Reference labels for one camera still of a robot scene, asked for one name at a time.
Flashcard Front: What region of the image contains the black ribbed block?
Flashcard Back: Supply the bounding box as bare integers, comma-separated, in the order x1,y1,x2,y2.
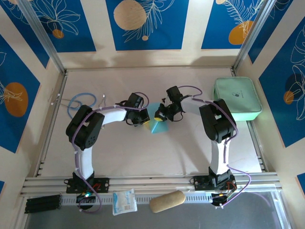
25,194,62,214

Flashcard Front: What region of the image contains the aluminium frame rail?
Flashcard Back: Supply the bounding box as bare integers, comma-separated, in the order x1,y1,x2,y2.
20,172,283,198

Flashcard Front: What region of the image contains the aluminium frame post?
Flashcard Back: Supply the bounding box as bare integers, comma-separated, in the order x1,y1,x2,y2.
18,0,67,74
232,0,275,72

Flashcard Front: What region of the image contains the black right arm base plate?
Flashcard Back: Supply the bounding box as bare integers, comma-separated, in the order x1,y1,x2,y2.
190,175,236,191

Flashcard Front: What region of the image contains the blue floral wall poster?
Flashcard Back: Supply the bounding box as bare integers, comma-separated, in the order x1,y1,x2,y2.
0,34,41,154
247,0,295,64
258,16,305,148
0,3,50,69
201,0,265,50
28,0,97,53
105,0,190,51

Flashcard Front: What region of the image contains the aluminium side rail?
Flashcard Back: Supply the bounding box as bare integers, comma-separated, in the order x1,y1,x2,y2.
247,120,267,173
34,71,69,177

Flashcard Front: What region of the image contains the white wipe packet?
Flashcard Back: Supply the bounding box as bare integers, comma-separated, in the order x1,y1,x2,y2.
112,188,138,216

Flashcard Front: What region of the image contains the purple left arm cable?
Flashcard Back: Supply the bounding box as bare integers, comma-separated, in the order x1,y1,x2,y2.
71,91,150,214

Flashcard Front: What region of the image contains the mint green zip case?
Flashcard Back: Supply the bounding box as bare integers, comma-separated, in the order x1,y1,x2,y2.
212,76,263,122

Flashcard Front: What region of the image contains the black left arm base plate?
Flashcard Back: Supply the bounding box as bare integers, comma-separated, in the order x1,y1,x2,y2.
66,177,111,194

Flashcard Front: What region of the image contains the light blue cloth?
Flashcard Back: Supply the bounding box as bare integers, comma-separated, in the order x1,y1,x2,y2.
146,102,169,135

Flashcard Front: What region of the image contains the grey slotted cable duct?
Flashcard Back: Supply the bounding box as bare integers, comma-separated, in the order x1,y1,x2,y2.
59,192,215,206

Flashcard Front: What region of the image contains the blue cable loop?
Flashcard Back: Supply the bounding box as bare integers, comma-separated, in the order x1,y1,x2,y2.
66,92,97,121

